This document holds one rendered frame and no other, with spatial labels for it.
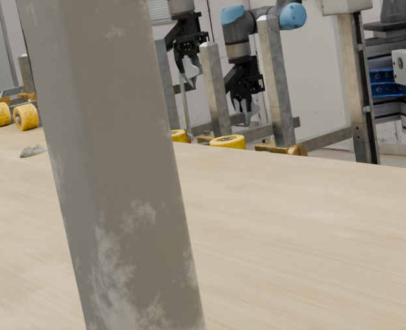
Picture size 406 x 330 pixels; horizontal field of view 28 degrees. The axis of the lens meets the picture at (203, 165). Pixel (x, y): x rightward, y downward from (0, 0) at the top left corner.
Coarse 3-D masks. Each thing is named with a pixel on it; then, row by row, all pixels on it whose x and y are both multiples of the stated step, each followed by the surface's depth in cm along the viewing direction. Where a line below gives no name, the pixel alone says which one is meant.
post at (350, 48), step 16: (352, 32) 158; (352, 48) 159; (352, 64) 160; (352, 80) 161; (368, 80) 162; (352, 96) 162; (368, 96) 161; (352, 112) 163; (368, 112) 162; (352, 128) 164; (368, 128) 163; (368, 144) 163; (368, 160) 163
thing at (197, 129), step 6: (234, 114) 245; (240, 114) 244; (210, 120) 240; (234, 120) 243; (240, 120) 244; (192, 126) 235; (198, 126) 236; (204, 126) 237; (210, 126) 238; (186, 132) 234; (192, 132) 235; (198, 132) 236
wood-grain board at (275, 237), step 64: (0, 128) 275; (0, 192) 170; (192, 192) 141; (256, 192) 134; (320, 192) 127; (384, 192) 121; (0, 256) 123; (64, 256) 117; (256, 256) 103; (320, 256) 99; (384, 256) 95; (0, 320) 96; (64, 320) 93; (256, 320) 84; (320, 320) 81; (384, 320) 78
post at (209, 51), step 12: (204, 48) 201; (216, 48) 202; (204, 60) 202; (216, 60) 202; (204, 72) 204; (216, 72) 202; (216, 84) 203; (216, 96) 203; (216, 108) 204; (228, 108) 205; (216, 120) 205; (228, 120) 206; (216, 132) 206; (228, 132) 206
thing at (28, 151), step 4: (24, 148) 210; (28, 148) 211; (32, 148) 211; (36, 148) 211; (40, 148) 212; (24, 152) 208; (28, 152) 210; (32, 152) 208; (36, 152) 209; (20, 156) 208; (24, 156) 207
